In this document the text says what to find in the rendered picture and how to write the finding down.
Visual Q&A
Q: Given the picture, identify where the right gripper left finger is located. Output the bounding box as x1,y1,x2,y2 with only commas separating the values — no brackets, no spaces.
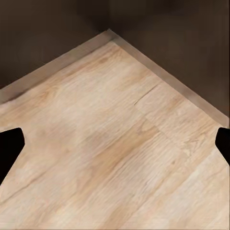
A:
0,127,25,185

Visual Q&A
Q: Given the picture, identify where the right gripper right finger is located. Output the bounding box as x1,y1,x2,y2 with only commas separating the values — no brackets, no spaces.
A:
215,127,230,165

